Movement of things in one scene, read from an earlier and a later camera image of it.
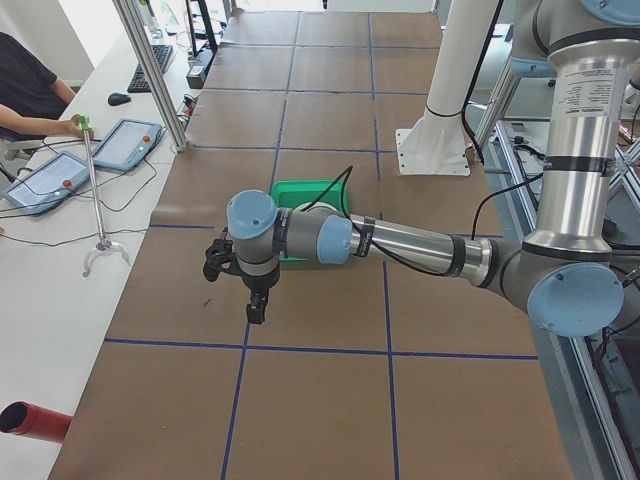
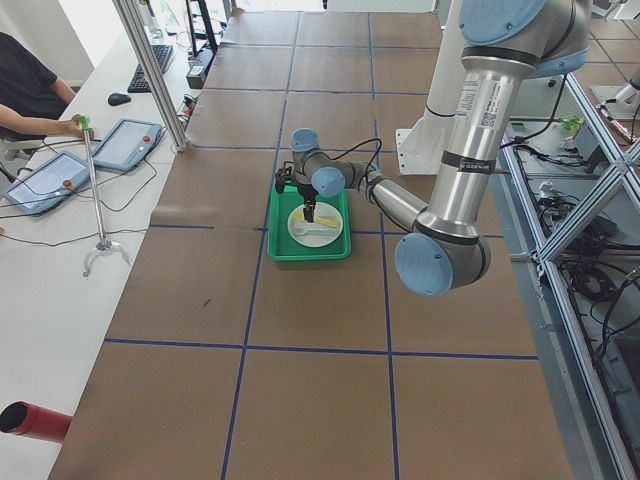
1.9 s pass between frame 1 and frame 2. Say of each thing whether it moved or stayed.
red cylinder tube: stayed
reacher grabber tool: stayed
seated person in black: stayed
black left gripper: moved
